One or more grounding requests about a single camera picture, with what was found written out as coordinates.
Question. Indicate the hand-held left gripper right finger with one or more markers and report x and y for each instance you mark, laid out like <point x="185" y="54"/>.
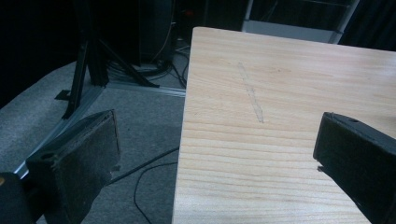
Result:
<point x="358" y="155"/>

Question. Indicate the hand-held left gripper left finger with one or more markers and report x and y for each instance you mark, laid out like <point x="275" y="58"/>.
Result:
<point x="77" y="161"/>

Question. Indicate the black metal stand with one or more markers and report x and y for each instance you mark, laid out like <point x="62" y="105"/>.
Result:
<point x="90" y="62"/>

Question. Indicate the dark cabinet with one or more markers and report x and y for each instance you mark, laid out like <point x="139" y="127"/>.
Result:
<point x="155" y="28"/>

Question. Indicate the white metal frame rack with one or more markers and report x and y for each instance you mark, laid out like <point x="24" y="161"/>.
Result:
<point x="295" y="31"/>

